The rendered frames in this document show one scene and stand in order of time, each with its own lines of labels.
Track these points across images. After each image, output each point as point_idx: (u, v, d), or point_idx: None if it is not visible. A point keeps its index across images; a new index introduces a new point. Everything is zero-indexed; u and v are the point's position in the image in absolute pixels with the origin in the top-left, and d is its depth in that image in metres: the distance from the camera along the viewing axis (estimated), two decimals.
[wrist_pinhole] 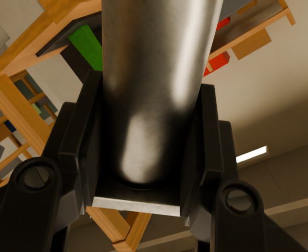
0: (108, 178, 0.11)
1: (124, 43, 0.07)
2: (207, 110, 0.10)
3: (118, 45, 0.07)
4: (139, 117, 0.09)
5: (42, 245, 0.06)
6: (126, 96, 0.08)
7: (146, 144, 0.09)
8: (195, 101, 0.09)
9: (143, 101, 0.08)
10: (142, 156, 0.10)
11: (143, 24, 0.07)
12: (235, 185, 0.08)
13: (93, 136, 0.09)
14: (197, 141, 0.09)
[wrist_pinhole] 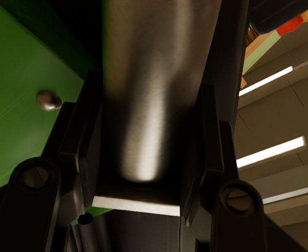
0: (108, 178, 0.11)
1: (124, 40, 0.07)
2: (207, 110, 0.10)
3: (117, 42, 0.07)
4: (138, 115, 0.09)
5: (42, 245, 0.06)
6: (126, 93, 0.08)
7: (146, 142, 0.09)
8: (195, 100, 0.09)
9: (143, 98, 0.08)
10: (142, 155, 0.10)
11: (143, 20, 0.07)
12: (235, 185, 0.08)
13: (93, 136, 0.09)
14: (197, 141, 0.09)
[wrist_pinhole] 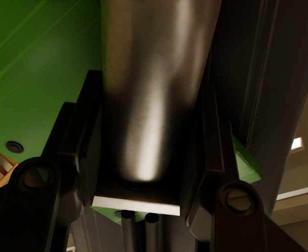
0: (109, 178, 0.11)
1: (123, 42, 0.07)
2: (207, 110, 0.10)
3: (117, 44, 0.07)
4: (138, 116, 0.09)
5: (42, 245, 0.06)
6: (126, 95, 0.08)
7: (146, 143, 0.09)
8: (195, 100, 0.09)
9: (142, 100, 0.08)
10: (142, 156, 0.10)
11: (142, 23, 0.07)
12: (235, 185, 0.08)
13: (93, 136, 0.09)
14: (197, 141, 0.09)
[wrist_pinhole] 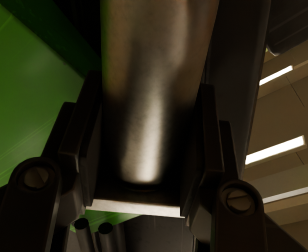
0: (109, 181, 0.11)
1: (124, 39, 0.07)
2: (207, 110, 0.10)
3: (117, 41, 0.07)
4: (139, 115, 0.09)
5: (42, 245, 0.06)
6: (127, 93, 0.08)
7: (147, 142, 0.09)
8: (195, 99, 0.09)
9: (143, 98, 0.08)
10: (143, 156, 0.10)
11: (143, 18, 0.07)
12: (235, 185, 0.08)
13: (93, 136, 0.09)
14: (197, 141, 0.09)
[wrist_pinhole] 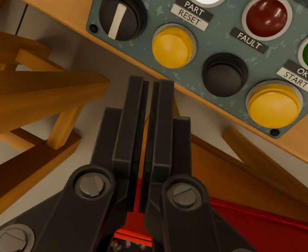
0: None
1: None
2: (163, 106, 0.10)
3: None
4: None
5: None
6: None
7: None
8: None
9: None
10: None
11: None
12: (178, 180, 0.08)
13: (141, 142, 0.09)
14: (148, 136, 0.09)
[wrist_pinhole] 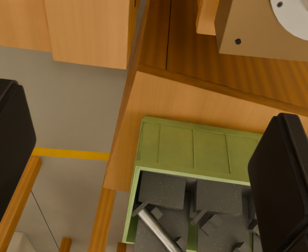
0: None
1: None
2: (299, 146, 0.09)
3: None
4: None
5: None
6: None
7: None
8: None
9: None
10: None
11: None
12: None
13: None
14: (298, 182, 0.08)
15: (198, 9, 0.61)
